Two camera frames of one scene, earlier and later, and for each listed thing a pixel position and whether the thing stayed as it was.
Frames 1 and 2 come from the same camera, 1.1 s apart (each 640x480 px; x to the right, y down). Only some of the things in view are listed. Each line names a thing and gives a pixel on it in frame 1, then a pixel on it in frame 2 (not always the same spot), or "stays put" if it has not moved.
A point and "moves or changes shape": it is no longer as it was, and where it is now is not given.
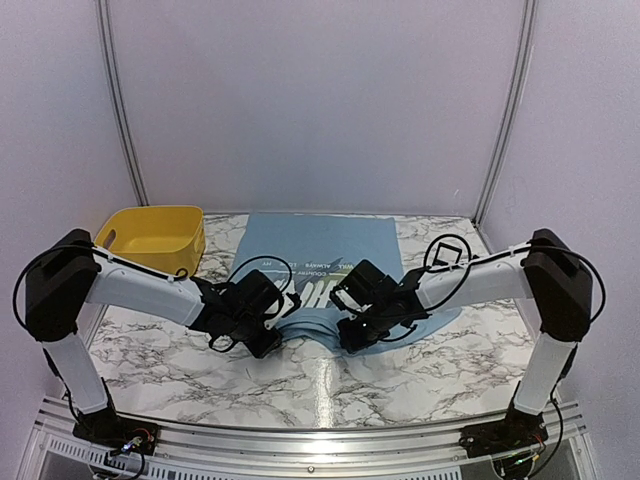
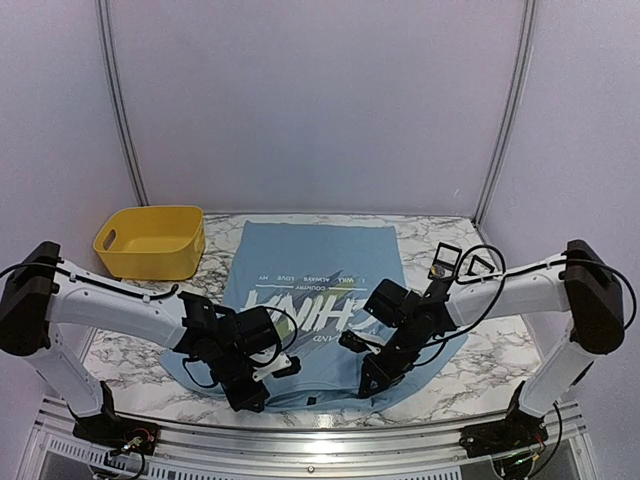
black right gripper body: (377, 327) → (399, 363)
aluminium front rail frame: (56, 450) stays put
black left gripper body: (245, 329) → (225, 368)
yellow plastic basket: (166, 238) stays put
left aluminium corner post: (122, 104) stays put
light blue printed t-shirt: (308, 254) moves or changes shape
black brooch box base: (447, 254) stays put
